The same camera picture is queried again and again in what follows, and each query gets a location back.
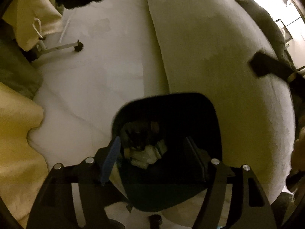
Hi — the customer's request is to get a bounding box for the white tissue ball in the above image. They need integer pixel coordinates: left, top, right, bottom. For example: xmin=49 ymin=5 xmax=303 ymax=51
xmin=130 ymin=145 xmax=161 ymax=169

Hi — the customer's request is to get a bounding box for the black plastic trash bin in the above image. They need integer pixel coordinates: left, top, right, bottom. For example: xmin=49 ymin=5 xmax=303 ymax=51
xmin=112 ymin=93 xmax=222 ymax=212

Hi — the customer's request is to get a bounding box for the dark grey fleece blanket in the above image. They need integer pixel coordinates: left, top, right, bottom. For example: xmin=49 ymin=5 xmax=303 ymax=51
xmin=235 ymin=0 xmax=297 ymax=71

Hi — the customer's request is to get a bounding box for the white sliding wardrobe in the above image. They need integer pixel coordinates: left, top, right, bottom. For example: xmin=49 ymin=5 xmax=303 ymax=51
xmin=282 ymin=0 xmax=304 ymax=72

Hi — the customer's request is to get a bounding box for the grey bed mattress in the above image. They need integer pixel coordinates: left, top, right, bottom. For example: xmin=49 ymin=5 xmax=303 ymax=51
xmin=148 ymin=0 xmax=295 ymax=202

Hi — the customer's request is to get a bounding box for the olive green hanging coat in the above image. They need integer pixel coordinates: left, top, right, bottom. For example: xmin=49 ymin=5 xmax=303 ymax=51
xmin=0 ymin=19 xmax=43 ymax=100

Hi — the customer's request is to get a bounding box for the white rolling clothes rack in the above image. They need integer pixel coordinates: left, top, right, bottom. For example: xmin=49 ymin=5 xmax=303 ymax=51
xmin=28 ymin=16 xmax=84 ymax=62

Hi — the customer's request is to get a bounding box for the cream hanging jacket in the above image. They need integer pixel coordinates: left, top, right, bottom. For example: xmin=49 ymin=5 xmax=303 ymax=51
xmin=2 ymin=0 xmax=63 ymax=51

